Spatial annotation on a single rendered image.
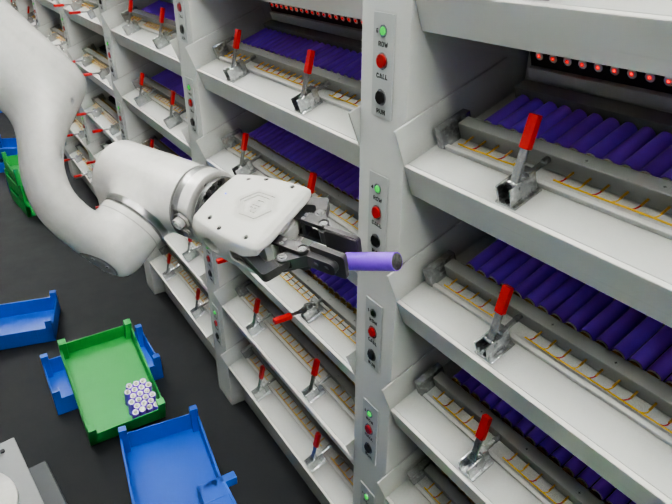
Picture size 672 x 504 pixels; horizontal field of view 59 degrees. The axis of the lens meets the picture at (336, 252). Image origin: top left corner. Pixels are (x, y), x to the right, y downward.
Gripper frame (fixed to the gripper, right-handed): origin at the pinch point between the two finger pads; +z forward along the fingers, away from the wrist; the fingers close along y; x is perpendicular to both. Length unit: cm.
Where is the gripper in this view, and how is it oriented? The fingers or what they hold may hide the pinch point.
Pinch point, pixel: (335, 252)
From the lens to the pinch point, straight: 59.5
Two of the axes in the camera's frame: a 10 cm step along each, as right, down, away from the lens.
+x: 1.1, 6.8, 7.2
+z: 8.5, 3.1, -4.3
